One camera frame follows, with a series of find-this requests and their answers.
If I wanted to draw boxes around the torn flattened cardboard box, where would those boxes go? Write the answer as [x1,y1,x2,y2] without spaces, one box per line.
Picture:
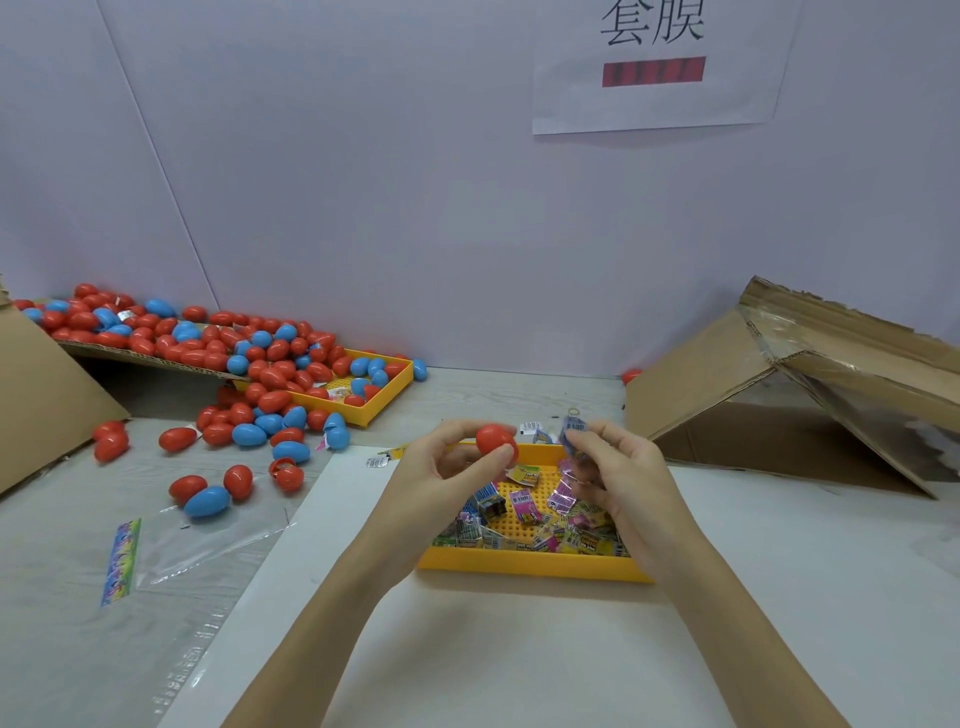
[622,276,960,494]

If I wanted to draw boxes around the single red plastic egg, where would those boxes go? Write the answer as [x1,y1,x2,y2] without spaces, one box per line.
[475,423,519,459]

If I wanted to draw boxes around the pile of plastic eggs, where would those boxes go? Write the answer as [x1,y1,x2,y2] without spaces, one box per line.
[15,282,431,522]

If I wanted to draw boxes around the white paper sign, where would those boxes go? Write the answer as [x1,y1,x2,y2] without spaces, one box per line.
[531,0,804,137]

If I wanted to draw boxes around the yellow plastic tray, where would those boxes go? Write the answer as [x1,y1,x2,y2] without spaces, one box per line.
[417,442,654,584]

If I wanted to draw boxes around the person's left hand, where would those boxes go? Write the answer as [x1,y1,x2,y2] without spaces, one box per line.
[360,420,521,590]

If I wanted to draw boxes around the person's right hand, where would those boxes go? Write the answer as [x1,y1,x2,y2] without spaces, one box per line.
[561,417,710,584]

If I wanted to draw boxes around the person's left forearm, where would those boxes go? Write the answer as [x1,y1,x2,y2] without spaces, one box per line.
[222,552,414,728]

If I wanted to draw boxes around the white crumpled plastic scraps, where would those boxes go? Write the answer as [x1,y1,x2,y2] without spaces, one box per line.
[907,417,960,474]

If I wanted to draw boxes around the brown cardboard sheet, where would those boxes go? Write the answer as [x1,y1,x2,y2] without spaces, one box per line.
[60,342,242,380]

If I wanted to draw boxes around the clear bag with coloured label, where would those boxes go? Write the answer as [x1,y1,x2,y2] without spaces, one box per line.
[99,499,287,606]

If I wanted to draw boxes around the person's right forearm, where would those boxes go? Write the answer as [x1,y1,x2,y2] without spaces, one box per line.
[648,543,854,728]

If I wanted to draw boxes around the tall brown cardboard box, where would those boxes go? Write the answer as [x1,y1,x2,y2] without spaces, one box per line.
[0,285,132,497]

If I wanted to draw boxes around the yellow tray under eggs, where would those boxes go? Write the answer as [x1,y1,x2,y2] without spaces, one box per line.
[240,348,416,429]

